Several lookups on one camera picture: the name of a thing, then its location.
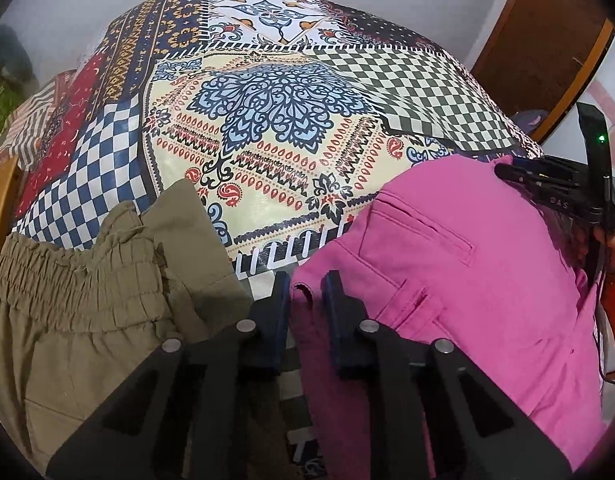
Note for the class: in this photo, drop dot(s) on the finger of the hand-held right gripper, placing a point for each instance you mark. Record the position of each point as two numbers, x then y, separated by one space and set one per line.
537 176

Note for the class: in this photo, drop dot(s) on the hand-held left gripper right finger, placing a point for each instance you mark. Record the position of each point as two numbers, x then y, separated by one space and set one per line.
332 312

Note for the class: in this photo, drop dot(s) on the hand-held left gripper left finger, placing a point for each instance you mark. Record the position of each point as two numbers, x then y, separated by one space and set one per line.
282 312

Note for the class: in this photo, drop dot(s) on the pink pants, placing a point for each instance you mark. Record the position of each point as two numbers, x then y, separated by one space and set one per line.
437 285

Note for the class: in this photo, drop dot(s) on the olive green pants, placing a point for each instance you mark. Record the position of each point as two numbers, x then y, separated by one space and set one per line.
87 310

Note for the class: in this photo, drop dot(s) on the brown wooden door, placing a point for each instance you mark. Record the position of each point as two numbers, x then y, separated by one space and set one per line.
542 30

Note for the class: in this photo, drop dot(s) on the patterned patchwork bedsheet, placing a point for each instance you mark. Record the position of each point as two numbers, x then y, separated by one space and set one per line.
287 125

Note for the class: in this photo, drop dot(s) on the mustard yellow cloth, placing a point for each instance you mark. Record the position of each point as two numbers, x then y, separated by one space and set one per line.
2 205

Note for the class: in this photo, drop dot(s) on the striped cloth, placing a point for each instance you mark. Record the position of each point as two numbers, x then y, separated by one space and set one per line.
30 120

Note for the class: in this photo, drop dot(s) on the green cloth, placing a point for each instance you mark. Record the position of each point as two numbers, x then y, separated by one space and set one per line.
0 97

